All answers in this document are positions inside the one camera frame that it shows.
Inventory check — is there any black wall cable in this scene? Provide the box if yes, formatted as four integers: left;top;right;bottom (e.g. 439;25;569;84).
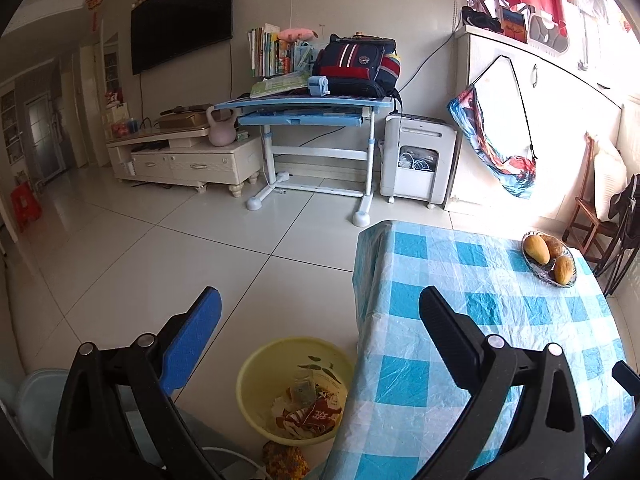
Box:
395;35;458;96

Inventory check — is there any black cloth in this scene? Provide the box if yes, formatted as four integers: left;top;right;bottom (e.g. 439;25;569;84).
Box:
462;6;503;33

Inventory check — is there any wooden chair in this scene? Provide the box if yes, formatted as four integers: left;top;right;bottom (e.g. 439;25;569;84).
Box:
562;132;621;256

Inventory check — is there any yellow brown patterned object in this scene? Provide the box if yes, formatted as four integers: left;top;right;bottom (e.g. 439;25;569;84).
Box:
262;441;311;480

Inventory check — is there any orange box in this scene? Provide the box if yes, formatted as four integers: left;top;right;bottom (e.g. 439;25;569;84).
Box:
502;7;530;43

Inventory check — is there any blue checkered tablecloth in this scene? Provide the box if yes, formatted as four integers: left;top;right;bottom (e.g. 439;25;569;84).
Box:
320;220;628;480

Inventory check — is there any black television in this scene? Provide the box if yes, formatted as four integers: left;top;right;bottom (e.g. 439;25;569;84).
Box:
131;0;234;76

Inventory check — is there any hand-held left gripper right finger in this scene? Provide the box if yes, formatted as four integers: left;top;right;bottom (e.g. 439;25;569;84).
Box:
415;285;586;480

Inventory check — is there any row of books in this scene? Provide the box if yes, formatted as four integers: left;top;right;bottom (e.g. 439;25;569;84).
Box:
247;24;316;78

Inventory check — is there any white air purifier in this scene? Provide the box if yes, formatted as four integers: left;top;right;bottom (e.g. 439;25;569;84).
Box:
380;114;458;209

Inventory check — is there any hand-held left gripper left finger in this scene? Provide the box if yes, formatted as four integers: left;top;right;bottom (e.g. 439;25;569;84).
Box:
52;286;226;480

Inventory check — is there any red wall ornament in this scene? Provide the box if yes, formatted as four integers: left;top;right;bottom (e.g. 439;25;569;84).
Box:
85;0;108;31

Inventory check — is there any grey glass door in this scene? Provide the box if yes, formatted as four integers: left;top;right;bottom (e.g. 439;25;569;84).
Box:
27;92;66;181

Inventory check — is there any blue study desk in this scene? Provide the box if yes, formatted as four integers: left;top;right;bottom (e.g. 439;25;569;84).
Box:
214;94;396;227

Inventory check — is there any colourful hanging bag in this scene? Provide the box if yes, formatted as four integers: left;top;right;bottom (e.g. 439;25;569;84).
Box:
446;55;541;200

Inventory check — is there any navy red backpack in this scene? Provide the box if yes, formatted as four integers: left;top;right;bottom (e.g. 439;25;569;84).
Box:
312;34;403;98

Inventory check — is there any wire fruit basket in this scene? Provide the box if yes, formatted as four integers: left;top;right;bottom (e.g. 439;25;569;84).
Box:
522;231;578;288

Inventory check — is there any white television stand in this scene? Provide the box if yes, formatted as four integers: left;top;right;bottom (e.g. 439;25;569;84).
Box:
106;127;263;198

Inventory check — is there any light blue plastic stool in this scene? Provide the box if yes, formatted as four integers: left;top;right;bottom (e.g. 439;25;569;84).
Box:
15;369;73;441

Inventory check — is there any yellow plastic bin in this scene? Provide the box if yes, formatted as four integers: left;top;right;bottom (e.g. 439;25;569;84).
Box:
236;337;357;448

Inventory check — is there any white pillow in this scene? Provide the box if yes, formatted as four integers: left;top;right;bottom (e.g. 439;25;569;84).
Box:
594;135;628;221

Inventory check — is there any green open book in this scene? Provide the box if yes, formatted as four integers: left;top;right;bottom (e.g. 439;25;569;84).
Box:
250;72;313;98

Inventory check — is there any white cabinet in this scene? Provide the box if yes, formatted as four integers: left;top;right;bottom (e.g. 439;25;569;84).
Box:
452;25;626;221

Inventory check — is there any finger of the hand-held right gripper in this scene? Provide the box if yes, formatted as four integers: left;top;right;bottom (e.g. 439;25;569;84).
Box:
581;414;616;463
611;360;640;397

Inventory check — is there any cardboard box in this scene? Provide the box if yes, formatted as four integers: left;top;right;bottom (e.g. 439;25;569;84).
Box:
155;110;208;131

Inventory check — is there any red plastic stool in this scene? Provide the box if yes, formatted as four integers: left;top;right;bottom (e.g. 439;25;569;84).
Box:
11;182;43;233

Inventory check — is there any pink kettlebell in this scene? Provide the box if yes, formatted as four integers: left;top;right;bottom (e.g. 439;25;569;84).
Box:
206;105;237;147

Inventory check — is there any red snack bag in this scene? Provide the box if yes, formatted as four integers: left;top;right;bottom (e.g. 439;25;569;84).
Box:
282;392;343;436

